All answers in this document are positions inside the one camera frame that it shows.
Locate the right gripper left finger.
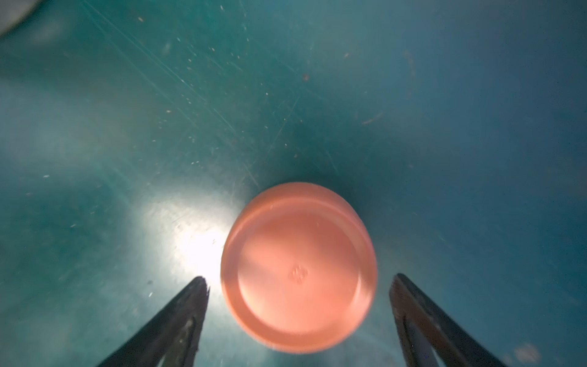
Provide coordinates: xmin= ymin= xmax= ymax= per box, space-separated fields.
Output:
xmin=99 ymin=276 xmax=209 ymax=366

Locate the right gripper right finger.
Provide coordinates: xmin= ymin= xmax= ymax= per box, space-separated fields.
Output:
xmin=389 ymin=273 xmax=505 ymax=367

